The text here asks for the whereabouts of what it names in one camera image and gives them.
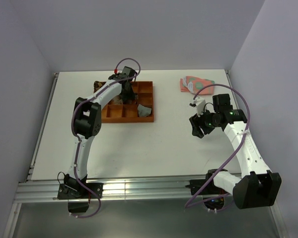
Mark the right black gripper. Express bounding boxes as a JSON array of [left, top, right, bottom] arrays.
[[189, 106, 220, 138]]

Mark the argyle beige orange sock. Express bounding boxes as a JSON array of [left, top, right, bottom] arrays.
[[112, 95, 123, 105]]

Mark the pink green sock pair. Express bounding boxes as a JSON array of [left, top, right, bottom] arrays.
[[179, 76, 215, 94]]

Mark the orange compartment tray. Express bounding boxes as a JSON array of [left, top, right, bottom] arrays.
[[102, 81, 154, 123]]

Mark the purple cable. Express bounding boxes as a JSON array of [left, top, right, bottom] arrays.
[[71, 58, 142, 219], [185, 84, 250, 211]]

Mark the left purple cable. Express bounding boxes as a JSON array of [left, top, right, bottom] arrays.
[[71, 58, 142, 219]]

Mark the aluminium front rail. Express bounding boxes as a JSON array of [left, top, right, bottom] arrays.
[[14, 173, 274, 203]]

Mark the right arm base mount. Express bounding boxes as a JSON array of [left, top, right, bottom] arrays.
[[185, 178, 234, 196]]

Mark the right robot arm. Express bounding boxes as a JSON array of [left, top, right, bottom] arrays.
[[185, 94, 282, 209]]

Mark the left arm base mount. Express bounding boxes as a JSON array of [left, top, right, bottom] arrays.
[[57, 183, 103, 200]]

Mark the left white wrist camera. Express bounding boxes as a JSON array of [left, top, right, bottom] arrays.
[[114, 66, 136, 80]]

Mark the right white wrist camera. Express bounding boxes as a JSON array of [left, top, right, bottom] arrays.
[[189, 97, 206, 117]]

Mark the brown checkered rolled sock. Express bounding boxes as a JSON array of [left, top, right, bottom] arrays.
[[93, 81, 106, 92]]

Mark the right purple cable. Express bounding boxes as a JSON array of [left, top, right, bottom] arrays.
[[185, 84, 250, 211]]

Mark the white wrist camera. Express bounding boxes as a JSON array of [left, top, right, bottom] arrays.
[[189, 97, 206, 117], [114, 66, 136, 80]]

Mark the grey ankle sock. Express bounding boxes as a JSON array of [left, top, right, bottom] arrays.
[[137, 104, 152, 118]]

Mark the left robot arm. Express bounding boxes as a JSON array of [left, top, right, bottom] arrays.
[[58, 66, 139, 199]]

